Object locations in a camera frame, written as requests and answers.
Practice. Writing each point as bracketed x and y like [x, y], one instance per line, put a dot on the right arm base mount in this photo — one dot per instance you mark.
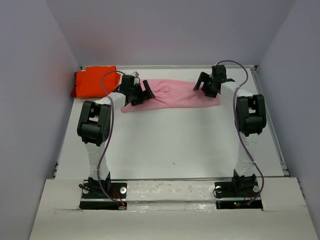
[241, 192]

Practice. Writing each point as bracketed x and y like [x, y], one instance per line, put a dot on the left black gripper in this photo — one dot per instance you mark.
[142, 98]

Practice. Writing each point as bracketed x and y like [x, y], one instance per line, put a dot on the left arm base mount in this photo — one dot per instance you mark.
[107, 195]

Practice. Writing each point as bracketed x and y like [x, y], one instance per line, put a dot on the aluminium table edge rail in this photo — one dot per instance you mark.
[161, 67]

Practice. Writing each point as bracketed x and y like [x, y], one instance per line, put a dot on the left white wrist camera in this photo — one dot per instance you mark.
[136, 77]

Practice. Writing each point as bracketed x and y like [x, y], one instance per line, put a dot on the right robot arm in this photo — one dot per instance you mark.
[250, 119]

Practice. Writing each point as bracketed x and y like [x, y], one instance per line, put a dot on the pink t-shirt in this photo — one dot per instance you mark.
[171, 93]

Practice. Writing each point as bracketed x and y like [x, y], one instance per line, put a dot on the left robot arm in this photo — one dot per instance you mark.
[97, 119]

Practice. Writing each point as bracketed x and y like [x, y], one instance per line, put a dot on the folded orange t-shirt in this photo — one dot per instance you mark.
[88, 82]

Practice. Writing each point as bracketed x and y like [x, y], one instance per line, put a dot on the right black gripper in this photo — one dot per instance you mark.
[203, 77]

